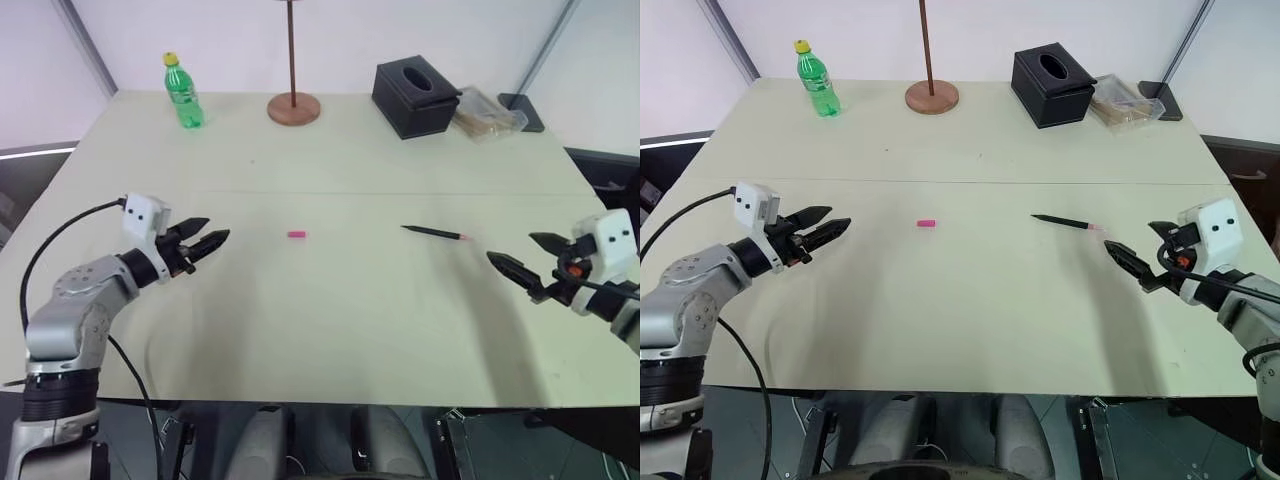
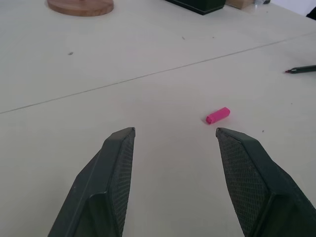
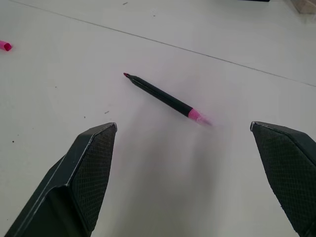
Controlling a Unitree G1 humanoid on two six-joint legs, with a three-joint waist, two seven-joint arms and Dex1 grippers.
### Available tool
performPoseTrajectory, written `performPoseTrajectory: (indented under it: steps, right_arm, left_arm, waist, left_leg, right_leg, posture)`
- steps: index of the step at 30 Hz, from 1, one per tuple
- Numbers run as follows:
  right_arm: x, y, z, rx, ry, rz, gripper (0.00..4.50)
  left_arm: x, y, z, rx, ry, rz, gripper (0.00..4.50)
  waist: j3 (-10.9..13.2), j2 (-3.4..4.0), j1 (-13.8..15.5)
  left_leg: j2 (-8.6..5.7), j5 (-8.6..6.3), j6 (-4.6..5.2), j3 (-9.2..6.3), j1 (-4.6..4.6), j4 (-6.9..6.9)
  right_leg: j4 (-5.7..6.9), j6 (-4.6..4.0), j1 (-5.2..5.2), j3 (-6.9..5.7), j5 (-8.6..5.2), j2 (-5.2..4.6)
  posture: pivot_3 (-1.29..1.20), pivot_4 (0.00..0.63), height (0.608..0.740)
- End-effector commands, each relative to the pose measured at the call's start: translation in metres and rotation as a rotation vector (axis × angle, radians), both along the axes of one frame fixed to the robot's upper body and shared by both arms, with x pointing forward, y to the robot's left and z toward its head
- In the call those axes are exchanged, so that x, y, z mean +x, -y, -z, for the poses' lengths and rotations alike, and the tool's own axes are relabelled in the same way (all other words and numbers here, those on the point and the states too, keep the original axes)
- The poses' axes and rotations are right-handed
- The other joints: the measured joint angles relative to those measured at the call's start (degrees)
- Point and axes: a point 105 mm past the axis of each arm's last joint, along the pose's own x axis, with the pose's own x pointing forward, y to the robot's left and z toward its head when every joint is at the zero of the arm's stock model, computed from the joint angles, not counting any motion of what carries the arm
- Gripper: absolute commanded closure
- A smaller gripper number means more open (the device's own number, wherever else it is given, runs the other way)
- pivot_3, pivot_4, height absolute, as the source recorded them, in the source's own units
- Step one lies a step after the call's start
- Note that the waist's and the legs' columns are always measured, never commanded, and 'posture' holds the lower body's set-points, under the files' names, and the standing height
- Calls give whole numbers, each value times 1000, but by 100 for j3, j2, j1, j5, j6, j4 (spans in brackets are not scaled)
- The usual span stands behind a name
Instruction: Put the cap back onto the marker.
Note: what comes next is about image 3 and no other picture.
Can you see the dark object at table edge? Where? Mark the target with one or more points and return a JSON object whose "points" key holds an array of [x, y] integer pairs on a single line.
{"points": [[253, 0]]}

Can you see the pink marker cap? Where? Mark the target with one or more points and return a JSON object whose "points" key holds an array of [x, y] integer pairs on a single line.
{"points": [[6, 46]]}

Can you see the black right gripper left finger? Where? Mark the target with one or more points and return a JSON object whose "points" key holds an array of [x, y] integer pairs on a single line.
{"points": [[74, 177]]}

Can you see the black pen with pink end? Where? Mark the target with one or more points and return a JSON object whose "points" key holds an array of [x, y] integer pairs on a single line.
{"points": [[163, 97]]}

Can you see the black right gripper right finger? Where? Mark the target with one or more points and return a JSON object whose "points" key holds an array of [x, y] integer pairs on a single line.
{"points": [[288, 168]]}

